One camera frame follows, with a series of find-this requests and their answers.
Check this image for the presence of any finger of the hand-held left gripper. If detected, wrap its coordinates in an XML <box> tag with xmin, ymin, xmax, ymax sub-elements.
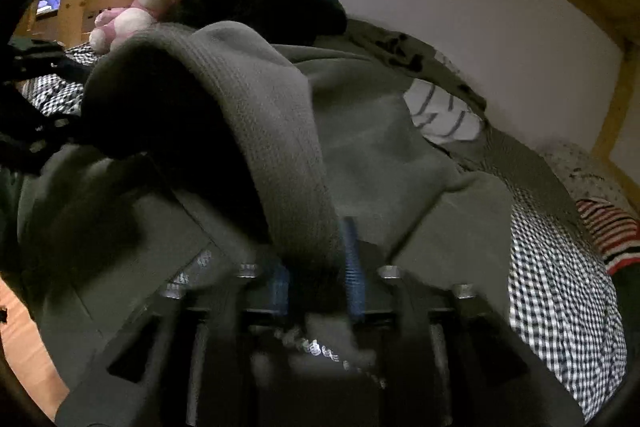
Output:
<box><xmin>47</xmin><ymin>49</ymin><xmax>101</xmax><ymax>85</ymax></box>

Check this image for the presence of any olive printed garment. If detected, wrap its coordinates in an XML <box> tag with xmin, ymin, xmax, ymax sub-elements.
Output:
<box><xmin>345</xmin><ymin>19</ymin><xmax>488</xmax><ymax>118</ymax></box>

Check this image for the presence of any black white checked bedsheet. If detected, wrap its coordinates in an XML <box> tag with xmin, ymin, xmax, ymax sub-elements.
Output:
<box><xmin>22</xmin><ymin>44</ymin><xmax>628</xmax><ymax>393</ymax></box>

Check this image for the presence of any pink plush toy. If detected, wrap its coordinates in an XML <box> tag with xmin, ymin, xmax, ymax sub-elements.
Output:
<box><xmin>89</xmin><ymin>0</ymin><xmax>171</xmax><ymax>54</ymax></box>

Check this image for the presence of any grey fine-checked blanket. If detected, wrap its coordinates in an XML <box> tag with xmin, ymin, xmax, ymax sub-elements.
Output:
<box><xmin>470</xmin><ymin>132</ymin><xmax>596</xmax><ymax>228</ymax></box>

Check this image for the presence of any white striped cloth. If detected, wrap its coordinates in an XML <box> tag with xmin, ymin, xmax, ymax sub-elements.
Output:
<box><xmin>404</xmin><ymin>79</ymin><xmax>486</xmax><ymax>145</ymax></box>

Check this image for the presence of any grey zip hoodie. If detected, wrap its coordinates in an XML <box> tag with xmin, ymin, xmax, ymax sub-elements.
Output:
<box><xmin>15</xmin><ymin>21</ymin><xmax>516</xmax><ymax>408</ymax></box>

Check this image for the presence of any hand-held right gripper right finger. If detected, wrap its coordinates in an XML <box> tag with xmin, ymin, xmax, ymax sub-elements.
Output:
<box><xmin>340</xmin><ymin>217</ymin><xmax>586</xmax><ymax>427</ymax></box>

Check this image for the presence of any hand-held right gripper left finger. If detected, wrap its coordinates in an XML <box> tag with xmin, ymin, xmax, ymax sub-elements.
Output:
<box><xmin>55</xmin><ymin>257</ymin><xmax>296</xmax><ymax>427</ymax></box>

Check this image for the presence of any white floral pillow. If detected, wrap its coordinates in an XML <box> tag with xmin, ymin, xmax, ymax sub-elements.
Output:
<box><xmin>537</xmin><ymin>139</ymin><xmax>633</xmax><ymax>202</ymax></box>

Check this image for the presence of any black clothes pile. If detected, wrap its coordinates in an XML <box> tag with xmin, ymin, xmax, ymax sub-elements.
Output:
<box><xmin>167</xmin><ymin>0</ymin><xmax>348</xmax><ymax>45</ymax></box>

